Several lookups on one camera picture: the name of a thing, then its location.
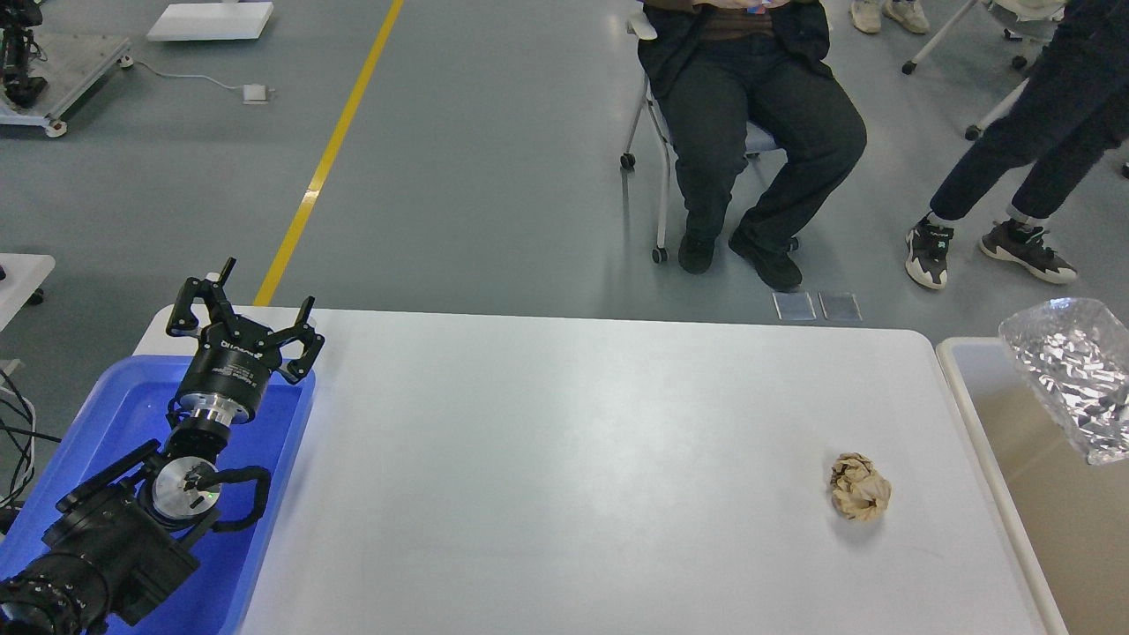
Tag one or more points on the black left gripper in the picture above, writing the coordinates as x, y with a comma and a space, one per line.
228, 370

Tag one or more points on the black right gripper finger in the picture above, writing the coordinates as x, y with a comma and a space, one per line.
1108, 406

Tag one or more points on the aluminium foil tray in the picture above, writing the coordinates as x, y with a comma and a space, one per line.
1068, 349

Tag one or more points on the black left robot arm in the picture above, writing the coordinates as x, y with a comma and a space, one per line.
123, 542

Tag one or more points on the metal cart with robot base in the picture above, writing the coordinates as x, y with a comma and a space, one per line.
44, 75

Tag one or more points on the white plastic bin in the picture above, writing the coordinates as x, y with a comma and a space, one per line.
1074, 515

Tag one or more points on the white side table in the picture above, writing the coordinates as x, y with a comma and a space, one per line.
21, 284

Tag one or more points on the crumpled brown paper ball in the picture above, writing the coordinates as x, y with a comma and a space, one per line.
858, 491

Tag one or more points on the right floor plate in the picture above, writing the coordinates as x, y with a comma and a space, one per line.
840, 306

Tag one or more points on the floor plate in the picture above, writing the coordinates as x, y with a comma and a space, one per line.
840, 306
794, 306

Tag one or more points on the standing person dark trousers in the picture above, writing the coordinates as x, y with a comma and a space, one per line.
1073, 110

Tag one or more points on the white chair base top right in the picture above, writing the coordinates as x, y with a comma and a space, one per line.
1002, 39

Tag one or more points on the white flat board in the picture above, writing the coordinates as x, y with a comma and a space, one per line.
224, 21

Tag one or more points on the left floor plate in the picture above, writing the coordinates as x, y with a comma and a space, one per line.
794, 306

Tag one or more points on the white rolling chair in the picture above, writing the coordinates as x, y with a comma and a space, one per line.
757, 142

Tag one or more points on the person with white sneakers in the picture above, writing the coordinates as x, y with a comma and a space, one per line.
866, 16

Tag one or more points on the seated person in black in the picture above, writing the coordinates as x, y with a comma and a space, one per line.
716, 66

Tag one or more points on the white power adapter with cable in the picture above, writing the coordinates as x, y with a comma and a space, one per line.
249, 93

